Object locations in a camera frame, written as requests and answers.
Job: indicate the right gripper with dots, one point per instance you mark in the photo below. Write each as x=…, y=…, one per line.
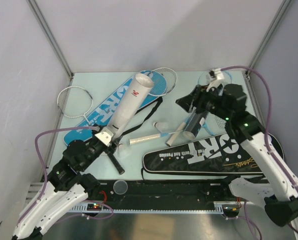
x=195, y=99

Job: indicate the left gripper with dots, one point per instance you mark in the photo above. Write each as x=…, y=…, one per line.
x=114, y=144

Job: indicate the black shuttlecock tube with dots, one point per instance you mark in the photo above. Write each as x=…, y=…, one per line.
x=194, y=124

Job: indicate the plastic shuttlecock front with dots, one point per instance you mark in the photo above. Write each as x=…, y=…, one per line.
x=123, y=150

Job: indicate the clear round tube cap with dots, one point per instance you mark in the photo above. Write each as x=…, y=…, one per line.
x=120, y=187

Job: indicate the white shuttlecock tube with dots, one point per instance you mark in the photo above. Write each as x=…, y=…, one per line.
x=134, y=96

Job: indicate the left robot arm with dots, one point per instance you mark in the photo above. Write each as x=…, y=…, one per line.
x=65, y=186

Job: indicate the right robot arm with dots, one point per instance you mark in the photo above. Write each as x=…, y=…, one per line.
x=280, y=199

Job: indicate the blue racket far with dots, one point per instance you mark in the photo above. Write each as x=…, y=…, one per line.
x=204, y=78

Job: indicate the blue racket near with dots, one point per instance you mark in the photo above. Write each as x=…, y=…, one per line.
x=213, y=125

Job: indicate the white racket on blue bag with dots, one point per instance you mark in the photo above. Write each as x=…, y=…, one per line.
x=164, y=79

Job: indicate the blue racket cover bag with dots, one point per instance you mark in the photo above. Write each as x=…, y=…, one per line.
x=109, y=107

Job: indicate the white racket black grip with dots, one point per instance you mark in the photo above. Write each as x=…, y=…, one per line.
x=75, y=102

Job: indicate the black racket cover bag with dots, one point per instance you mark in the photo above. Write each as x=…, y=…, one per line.
x=217, y=155

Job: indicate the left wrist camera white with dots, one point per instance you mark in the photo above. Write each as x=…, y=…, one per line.
x=105, y=135

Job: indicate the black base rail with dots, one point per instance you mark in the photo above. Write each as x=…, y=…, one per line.
x=180, y=195

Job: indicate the right aluminium frame post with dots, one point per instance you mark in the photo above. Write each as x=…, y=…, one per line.
x=270, y=33

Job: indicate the aluminium frame post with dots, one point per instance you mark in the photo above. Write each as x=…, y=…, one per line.
x=41, y=20
x=270, y=33

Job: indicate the left aluminium frame post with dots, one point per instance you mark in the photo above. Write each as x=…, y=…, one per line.
x=41, y=20

